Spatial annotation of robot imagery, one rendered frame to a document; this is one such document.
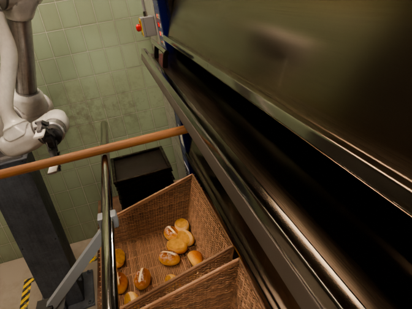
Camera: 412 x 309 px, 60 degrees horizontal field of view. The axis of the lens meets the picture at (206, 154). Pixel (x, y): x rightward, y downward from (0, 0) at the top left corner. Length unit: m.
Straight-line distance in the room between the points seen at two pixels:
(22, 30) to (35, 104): 0.37
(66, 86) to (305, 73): 2.06
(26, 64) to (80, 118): 0.72
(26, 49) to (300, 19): 1.48
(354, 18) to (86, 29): 2.05
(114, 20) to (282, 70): 1.89
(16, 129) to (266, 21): 1.19
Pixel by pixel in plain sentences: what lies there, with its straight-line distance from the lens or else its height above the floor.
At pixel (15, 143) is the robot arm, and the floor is 1.17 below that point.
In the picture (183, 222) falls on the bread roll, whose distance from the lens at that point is 1.69.
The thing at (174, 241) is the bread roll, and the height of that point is 0.65.
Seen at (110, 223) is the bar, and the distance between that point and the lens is 0.88.
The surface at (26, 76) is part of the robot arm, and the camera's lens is 1.92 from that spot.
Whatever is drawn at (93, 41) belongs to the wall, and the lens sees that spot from 2.38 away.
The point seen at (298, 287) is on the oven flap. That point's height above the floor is 1.41.
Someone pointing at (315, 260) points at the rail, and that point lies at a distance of 0.31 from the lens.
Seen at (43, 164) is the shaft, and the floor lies 1.20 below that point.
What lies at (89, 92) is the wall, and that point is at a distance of 2.44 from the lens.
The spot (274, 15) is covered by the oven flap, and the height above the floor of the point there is 1.58.
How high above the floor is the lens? 1.65
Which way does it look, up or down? 26 degrees down
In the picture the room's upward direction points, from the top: 9 degrees counter-clockwise
